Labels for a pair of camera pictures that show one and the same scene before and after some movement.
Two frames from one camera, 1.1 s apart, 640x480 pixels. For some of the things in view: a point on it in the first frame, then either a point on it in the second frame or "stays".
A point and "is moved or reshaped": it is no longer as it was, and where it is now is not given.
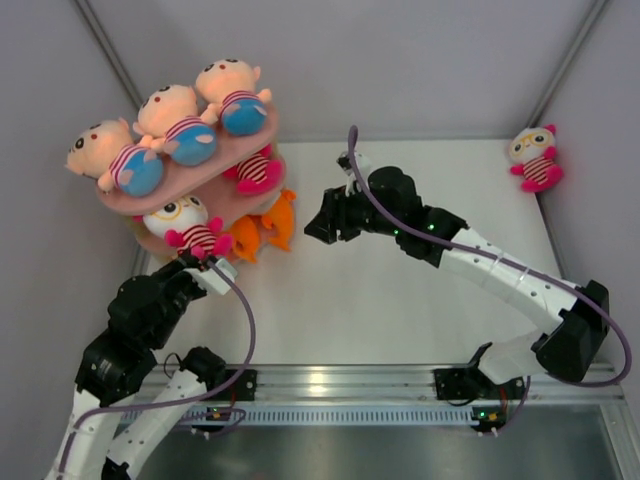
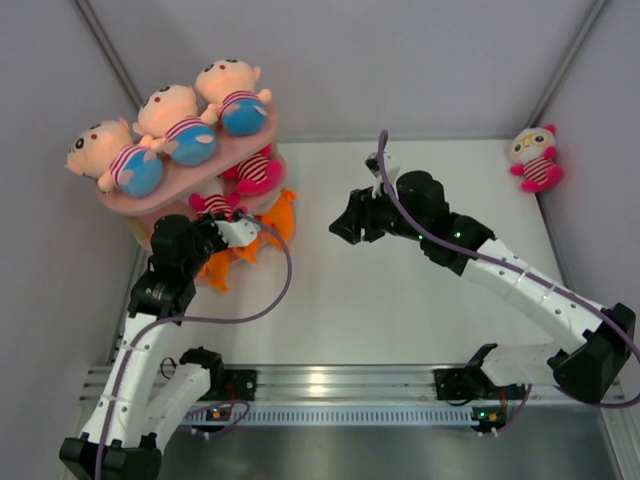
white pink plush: x=185 y=224 is moved or reshaped
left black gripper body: x=179 y=286 -> x=206 y=236
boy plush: x=170 y=116 stays
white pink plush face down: x=258 y=174 stays
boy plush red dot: x=229 y=88 stays
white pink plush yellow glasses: x=533 y=148 stays
